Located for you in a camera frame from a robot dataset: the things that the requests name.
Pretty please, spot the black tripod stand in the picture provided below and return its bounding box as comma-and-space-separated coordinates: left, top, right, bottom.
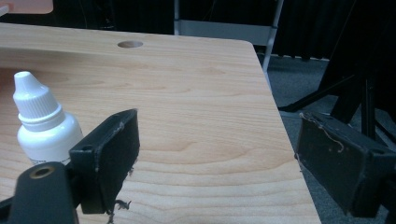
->
277, 18, 396, 147

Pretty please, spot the black curtain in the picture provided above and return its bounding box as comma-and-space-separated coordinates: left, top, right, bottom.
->
0, 0, 396, 62

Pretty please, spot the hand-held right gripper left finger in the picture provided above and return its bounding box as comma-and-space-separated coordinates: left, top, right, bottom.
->
68, 108, 141, 216

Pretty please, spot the grey metal stand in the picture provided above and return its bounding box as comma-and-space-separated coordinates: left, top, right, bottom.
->
173, 0, 285, 91

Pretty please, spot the white dropper bottle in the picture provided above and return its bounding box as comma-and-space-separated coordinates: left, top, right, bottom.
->
12, 71, 84, 166

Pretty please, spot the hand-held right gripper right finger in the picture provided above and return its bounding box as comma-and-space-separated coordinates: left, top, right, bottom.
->
294, 111, 396, 218

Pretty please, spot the pale wooden board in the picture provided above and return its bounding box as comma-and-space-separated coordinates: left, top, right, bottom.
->
0, 0, 54, 17

